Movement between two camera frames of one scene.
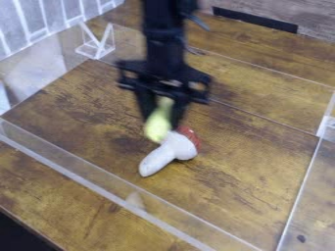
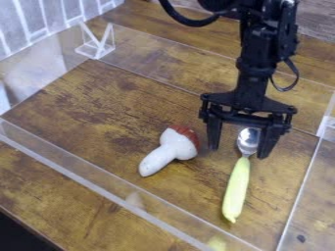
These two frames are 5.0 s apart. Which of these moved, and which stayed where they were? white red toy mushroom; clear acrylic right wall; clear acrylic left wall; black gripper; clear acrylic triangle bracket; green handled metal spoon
Moved: black gripper; green handled metal spoon
Stayed: clear acrylic right wall; white red toy mushroom; clear acrylic left wall; clear acrylic triangle bracket
